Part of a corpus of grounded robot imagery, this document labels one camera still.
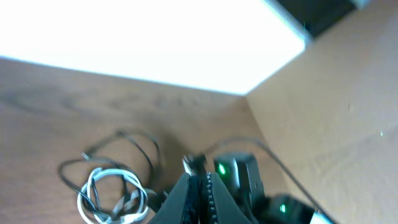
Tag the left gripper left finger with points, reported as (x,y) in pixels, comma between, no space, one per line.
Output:
(172,210)

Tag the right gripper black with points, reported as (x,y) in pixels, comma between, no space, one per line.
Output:
(239,172)

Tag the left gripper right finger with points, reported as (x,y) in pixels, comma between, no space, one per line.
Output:
(220,206)

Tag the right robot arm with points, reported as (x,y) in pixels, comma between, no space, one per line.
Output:
(284,209)

